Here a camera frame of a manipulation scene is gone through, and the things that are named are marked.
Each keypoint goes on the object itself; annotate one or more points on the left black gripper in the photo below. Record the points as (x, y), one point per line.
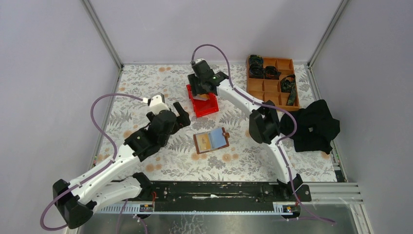
(183, 118)

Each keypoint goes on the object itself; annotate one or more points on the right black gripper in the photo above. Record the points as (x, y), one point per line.
(193, 80)

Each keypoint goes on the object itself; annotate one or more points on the red plastic bin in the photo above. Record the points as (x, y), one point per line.
(203, 107)

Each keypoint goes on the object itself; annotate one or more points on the brown leather card holder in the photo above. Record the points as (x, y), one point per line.
(218, 137)

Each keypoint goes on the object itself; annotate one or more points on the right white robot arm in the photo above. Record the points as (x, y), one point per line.
(264, 123)

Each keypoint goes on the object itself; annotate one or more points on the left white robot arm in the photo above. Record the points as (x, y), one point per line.
(78, 199)

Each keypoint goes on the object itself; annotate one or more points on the floral table mat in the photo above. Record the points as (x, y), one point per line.
(242, 160)

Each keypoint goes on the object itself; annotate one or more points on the rolled camouflage belt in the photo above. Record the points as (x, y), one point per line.
(256, 69)

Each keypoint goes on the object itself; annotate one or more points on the orange compartment tray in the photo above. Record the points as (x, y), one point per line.
(282, 92)

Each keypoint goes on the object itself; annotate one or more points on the rolled black belt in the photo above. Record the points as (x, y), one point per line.
(271, 72)

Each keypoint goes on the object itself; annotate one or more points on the black cloth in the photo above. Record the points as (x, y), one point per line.
(316, 128)

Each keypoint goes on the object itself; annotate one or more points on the perforated metal strip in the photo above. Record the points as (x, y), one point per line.
(203, 207)

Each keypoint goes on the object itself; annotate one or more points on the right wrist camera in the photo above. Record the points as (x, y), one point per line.
(196, 61)

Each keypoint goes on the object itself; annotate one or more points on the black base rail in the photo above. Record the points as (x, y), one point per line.
(171, 191)

